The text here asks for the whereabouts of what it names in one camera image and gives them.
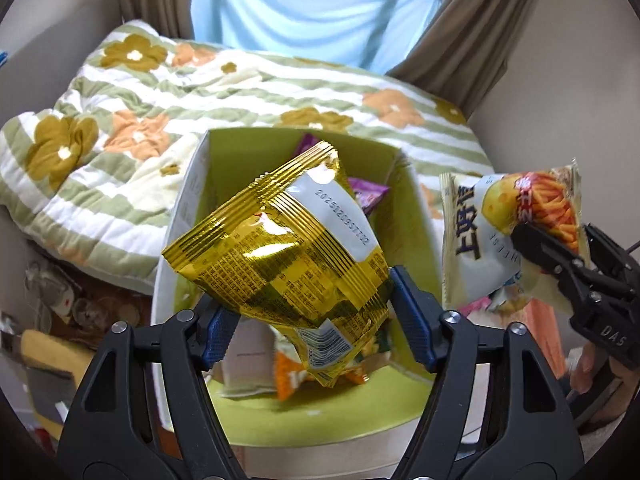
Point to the gold snack bag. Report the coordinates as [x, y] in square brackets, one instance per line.
[280, 260]

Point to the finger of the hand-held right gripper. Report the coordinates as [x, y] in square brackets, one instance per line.
[607, 252]
[545, 252]

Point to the person's right hand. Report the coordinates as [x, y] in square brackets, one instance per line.
[584, 370]

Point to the white grey snack bag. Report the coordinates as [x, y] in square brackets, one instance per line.
[250, 360]

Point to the floral striped blanket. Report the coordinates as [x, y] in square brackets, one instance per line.
[125, 160]

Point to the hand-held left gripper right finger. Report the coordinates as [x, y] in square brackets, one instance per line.
[415, 320]

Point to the grey bed headboard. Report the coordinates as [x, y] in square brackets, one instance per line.
[40, 75]

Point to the blue white bottle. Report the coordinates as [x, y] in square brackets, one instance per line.
[3, 57]

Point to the large orange snack pack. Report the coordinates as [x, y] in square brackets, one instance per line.
[545, 337]

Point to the yellow box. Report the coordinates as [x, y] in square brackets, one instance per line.
[55, 352]

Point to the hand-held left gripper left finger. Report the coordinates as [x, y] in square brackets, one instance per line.
[220, 337]

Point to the green cardboard box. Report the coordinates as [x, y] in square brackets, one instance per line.
[320, 420]

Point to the light blue cloth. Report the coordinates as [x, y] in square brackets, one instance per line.
[300, 10]

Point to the orange snack bag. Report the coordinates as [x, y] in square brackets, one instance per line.
[295, 375]

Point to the pink snack bag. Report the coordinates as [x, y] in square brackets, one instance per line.
[477, 306]

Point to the magenta snack bag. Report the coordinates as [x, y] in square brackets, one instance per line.
[304, 145]

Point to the purple snack bag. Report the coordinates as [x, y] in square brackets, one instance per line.
[370, 195]

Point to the white cheese snack bag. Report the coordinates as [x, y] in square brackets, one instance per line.
[480, 230]

